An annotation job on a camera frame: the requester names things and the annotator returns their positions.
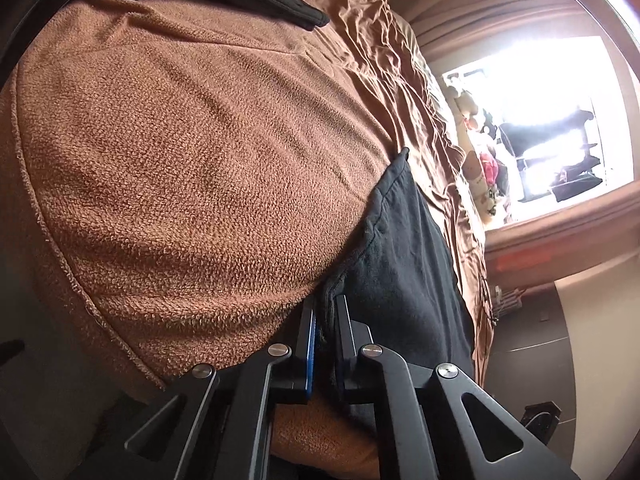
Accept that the white power strip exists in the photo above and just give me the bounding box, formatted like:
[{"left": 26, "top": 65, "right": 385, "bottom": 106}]
[{"left": 492, "top": 284, "right": 526, "bottom": 319}]

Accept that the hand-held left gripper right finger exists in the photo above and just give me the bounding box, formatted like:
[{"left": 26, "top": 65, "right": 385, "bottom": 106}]
[{"left": 335, "top": 295, "right": 581, "bottom": 480}]

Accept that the bright window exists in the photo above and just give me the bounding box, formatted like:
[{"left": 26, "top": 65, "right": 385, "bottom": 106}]
[{"left": 442, "top": 35, "right": 622, "bottom": 222}]

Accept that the black bear print T-shirt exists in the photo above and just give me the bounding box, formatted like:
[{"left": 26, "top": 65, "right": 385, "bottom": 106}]
[{"left": 319, "top": 147, "right": 477, "bottom": 423}]

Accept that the bear print window cushion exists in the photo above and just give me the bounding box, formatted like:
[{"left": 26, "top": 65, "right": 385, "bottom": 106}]
[{"left": 460, "top": 110, "right": 494, "bottom": 224}]

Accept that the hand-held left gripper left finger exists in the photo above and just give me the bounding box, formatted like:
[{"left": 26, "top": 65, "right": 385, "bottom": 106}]
[{"left": 70, "top": 295, "right": 318, "bottom": 480}]

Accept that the pile of plush toys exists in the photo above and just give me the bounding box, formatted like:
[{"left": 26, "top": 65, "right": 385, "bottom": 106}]
[{"left": 446, "top": 84, "right": 514, "bottom": 213}]

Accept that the pink curtain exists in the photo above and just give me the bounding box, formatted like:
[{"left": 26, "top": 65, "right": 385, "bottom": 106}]
[
  {"left": 400, "top": 0, "right": 631, "bottom": 63},
  {"left": 484, "top": 175, "right": 640, "bottom": 288}
]

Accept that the brown blanket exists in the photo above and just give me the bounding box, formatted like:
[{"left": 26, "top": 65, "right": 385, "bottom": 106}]
[{"left": 0, "top": 0, "right": 497, "bottom": 480}]

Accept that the black hanging jacket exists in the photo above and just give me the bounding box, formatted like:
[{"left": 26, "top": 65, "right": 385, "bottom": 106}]
[{"left": 497, "top": 109, "right": 597, "bottom": 157}]

